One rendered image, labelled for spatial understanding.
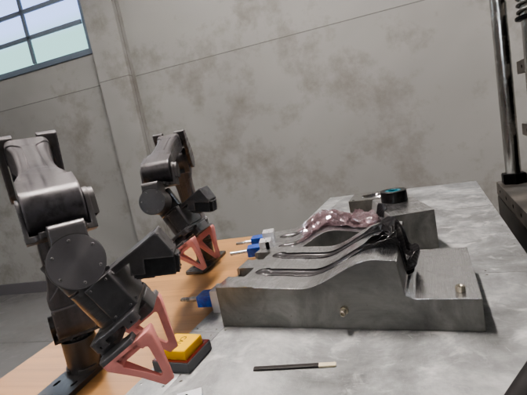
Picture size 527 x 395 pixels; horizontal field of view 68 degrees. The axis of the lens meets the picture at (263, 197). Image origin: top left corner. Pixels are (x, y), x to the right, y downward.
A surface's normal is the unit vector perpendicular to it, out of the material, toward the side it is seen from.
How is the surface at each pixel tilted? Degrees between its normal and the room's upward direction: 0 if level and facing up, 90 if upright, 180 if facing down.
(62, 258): 78
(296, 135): 90
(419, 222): 90
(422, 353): 0
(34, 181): 22
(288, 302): 90
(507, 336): 0
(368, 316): 90
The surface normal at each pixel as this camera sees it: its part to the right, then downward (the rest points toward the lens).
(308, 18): -0.26, 0.19
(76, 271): 0.48, -0.18
